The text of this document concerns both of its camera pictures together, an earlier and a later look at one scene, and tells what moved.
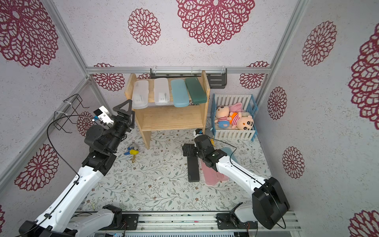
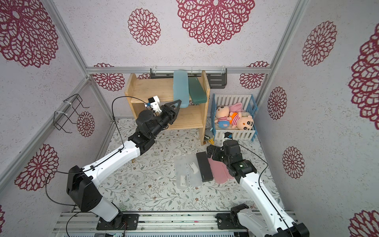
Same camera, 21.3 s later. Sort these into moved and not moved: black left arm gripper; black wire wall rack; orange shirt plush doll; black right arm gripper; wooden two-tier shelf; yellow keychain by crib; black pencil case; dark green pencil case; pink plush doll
Moved: black left arm gripper; black pencil case; black right arm gripper
Not moved: black wire wall rack; pink plush doll; yellow keychain by crib; wooden two-tier shelf; dark green pencil case; orange shirt plush doll
